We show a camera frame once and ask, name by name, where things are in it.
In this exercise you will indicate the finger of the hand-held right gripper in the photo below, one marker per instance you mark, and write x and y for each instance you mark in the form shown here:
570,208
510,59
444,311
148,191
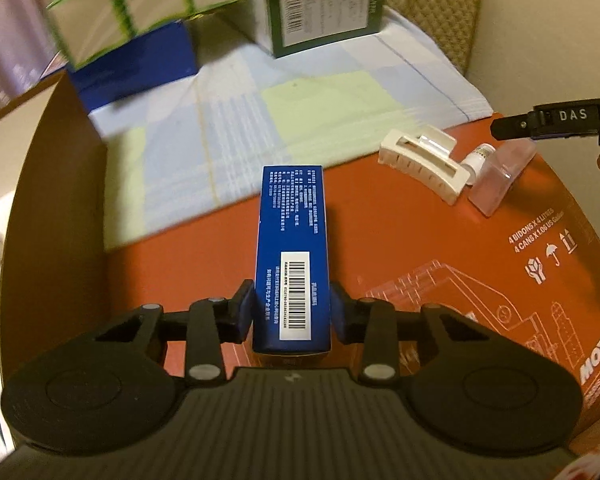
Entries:
555,121

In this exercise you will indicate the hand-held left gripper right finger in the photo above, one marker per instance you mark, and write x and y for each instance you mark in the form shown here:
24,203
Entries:
338,310

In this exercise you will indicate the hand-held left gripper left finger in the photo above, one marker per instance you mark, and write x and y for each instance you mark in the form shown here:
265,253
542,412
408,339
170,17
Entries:
245,310

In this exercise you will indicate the small blue barcode box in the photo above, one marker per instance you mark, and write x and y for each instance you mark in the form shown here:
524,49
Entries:
292,240

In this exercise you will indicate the brown and white storage box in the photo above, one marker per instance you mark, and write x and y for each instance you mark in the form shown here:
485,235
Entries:
55,185

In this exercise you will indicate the small white bottle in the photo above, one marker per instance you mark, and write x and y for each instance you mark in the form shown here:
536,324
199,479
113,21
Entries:
477,160

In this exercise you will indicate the orange printed cardboard box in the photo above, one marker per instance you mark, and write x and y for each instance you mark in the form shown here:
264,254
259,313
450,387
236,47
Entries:
430,240

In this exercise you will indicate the white hair claw clip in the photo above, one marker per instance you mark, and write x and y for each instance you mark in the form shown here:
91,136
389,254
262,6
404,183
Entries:
420,165

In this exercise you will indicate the beige quilted cushion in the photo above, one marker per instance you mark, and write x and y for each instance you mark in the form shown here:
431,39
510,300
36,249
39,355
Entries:
435,10

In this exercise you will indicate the plaid cloth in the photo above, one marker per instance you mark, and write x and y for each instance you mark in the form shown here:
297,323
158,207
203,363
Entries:
305,110

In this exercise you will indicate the green and white box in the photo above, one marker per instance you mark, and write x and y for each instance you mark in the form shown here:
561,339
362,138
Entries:
325,10

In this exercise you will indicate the dark blue box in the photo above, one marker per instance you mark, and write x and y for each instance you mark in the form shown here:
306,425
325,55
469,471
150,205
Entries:
140,60

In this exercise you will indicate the green wrapped tissue pack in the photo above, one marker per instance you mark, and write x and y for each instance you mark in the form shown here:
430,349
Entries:
145,5

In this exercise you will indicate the purple curtain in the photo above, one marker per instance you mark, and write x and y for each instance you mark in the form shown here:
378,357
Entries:
15,25

